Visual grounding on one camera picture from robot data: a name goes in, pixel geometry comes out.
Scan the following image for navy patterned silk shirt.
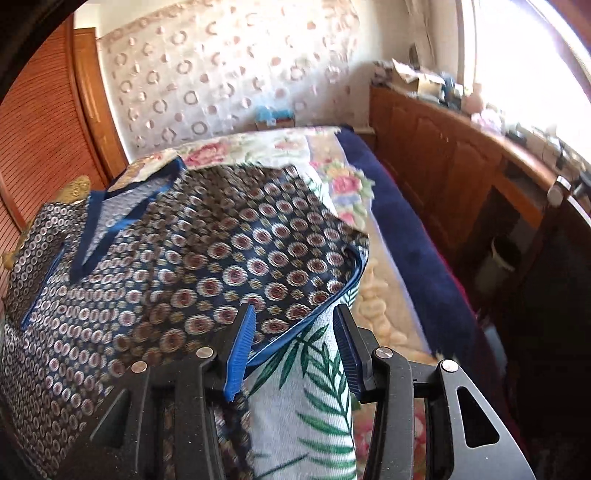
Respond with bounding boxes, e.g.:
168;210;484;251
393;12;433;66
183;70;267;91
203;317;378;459
1;159;369;478

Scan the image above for palm leaf bed sheet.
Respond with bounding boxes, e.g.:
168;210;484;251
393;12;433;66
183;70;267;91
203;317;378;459
245;306;356;479

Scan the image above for long wooden sideboard cabinet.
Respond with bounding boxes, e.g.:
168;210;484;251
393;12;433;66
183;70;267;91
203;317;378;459
368;85;591;296

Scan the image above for mustard patterned folded cloth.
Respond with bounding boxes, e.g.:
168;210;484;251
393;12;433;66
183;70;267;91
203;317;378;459
0;174;92;271

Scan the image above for small box with blue cloth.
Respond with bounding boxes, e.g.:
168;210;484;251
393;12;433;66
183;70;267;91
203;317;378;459
254;106;296;131

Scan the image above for pink vase bottle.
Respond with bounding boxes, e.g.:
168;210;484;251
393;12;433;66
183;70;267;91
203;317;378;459
462;83;485;116

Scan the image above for open cardboard box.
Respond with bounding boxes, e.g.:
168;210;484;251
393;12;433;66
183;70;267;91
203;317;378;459
392;59;445;97

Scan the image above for circle patterned sheer curtain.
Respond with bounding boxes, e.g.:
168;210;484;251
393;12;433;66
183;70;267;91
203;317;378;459
98;1;368;158

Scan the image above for wooden slatted wardrobe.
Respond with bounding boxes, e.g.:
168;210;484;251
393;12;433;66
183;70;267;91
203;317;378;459
0;18;129;287

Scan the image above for side window drape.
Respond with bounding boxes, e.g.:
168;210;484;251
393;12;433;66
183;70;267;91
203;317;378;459
405;0;439;70

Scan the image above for window with wooden frame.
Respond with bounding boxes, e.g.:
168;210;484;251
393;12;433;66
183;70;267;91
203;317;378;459
459;1;590;159

